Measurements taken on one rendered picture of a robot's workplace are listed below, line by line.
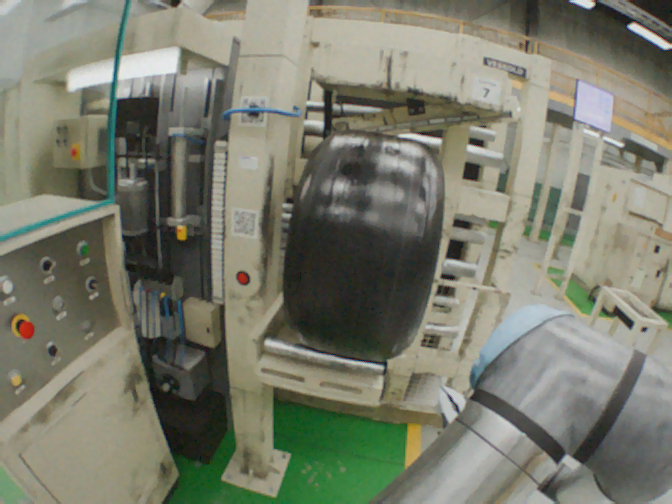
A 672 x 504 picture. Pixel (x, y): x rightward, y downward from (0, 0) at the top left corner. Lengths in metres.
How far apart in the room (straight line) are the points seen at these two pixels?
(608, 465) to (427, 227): 0.48
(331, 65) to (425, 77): 0.29
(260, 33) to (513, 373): 0.84
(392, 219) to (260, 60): 0.51
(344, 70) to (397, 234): 0.63
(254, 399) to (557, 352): 1.03
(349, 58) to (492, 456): 1.02
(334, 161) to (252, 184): 0.26
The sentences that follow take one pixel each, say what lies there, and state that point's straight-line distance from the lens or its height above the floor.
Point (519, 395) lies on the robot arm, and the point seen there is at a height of 1.29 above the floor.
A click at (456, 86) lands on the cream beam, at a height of 1.69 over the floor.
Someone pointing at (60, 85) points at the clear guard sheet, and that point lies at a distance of 0.79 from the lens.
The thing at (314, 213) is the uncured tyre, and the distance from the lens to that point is 0.60.
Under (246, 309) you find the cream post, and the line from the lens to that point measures 0.96.
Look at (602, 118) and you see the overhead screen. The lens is 4.65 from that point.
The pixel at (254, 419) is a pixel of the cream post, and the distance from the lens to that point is 1.27.
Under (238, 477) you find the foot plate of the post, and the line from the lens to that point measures 1.66.
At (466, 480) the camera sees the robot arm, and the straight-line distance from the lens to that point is 0.28.
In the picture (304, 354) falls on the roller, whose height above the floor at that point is 0.91.
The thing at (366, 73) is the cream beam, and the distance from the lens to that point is 1.05.
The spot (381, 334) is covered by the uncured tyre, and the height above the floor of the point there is 1.10.
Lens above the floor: 1.45
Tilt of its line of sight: 19 degrees down
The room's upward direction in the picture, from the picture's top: 8 degrees clockwise
